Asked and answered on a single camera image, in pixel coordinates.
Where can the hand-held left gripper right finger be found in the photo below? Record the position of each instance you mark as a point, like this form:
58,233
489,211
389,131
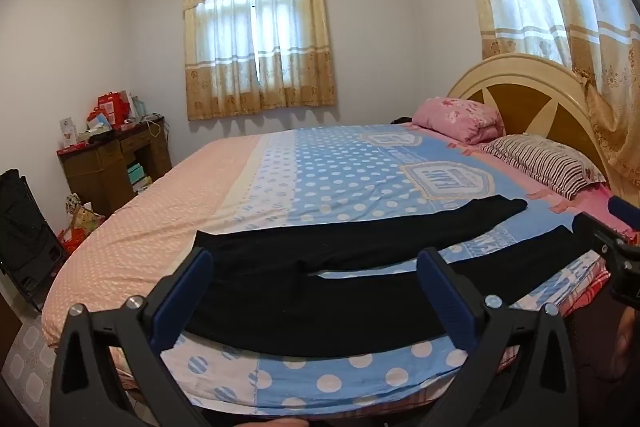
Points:
450,302

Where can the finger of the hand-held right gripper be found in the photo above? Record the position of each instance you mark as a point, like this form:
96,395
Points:
624,209
595,234

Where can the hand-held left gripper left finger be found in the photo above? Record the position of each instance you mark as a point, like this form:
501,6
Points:
180,299

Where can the black pants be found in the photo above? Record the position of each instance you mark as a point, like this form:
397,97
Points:
350,307

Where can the red plaid bed sheet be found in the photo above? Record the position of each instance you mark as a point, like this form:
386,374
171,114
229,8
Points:
587,289

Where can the striped pillow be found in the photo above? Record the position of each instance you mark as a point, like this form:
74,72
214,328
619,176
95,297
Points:
545,162

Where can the cream wooden headboard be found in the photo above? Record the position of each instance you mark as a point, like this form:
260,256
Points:
550,107

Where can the patterned gift bag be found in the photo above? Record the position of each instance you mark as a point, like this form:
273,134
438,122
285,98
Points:
82,217

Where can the teal box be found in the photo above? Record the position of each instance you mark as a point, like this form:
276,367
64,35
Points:
135,174

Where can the brown wooden desk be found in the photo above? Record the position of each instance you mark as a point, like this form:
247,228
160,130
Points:
95,172

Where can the polka dot bedspread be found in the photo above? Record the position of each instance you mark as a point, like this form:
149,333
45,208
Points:
350,177

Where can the pink floral pillow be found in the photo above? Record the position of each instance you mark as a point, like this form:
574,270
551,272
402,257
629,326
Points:
460,117

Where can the red gift bag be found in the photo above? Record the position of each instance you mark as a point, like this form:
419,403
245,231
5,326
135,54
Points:
114,109

